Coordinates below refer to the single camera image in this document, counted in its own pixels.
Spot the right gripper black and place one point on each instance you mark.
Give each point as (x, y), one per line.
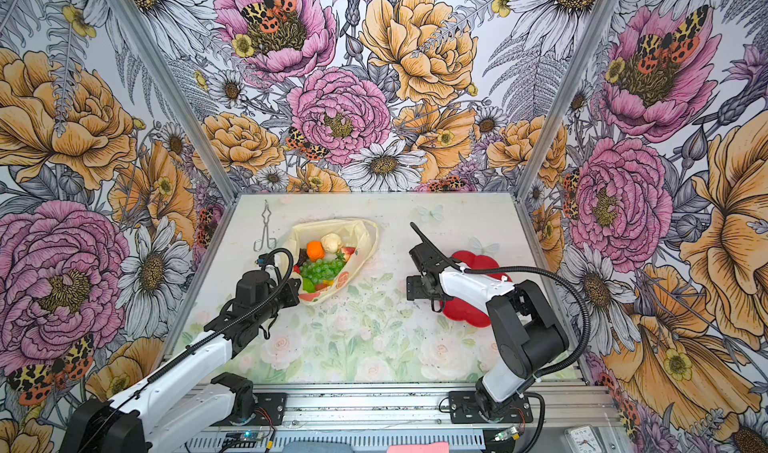
(413, 289)

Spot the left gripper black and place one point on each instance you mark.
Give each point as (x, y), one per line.
(291, 294)

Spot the translucent yellowish plastic bag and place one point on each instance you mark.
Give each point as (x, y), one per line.
(360, 238)

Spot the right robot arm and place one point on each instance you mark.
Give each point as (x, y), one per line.
(530, 339)

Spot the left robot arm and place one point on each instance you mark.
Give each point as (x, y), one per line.
(187, 394)

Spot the dark purple fake mangosteen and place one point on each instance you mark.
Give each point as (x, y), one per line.
(302, 257)

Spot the green fake grapes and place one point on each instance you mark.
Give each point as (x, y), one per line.
(323, 271)

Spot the orange fake fruit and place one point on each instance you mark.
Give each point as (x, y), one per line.
(315, 250)

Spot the cream fake garlic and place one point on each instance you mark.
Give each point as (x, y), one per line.
(332, 243)

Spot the red flower-shaped bowl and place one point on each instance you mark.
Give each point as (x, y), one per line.
(469, 293)

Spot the metal tongs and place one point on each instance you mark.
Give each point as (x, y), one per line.
(266, 241)

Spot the small circuit board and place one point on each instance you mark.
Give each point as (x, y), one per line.
(249, 440)

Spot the pink cloth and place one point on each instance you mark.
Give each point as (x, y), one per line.
(437, 447)

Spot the white clock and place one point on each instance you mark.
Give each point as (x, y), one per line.
(583, 439)

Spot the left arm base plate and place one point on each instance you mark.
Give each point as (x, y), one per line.
(260, 409)

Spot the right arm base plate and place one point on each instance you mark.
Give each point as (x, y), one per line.
(465, 407)

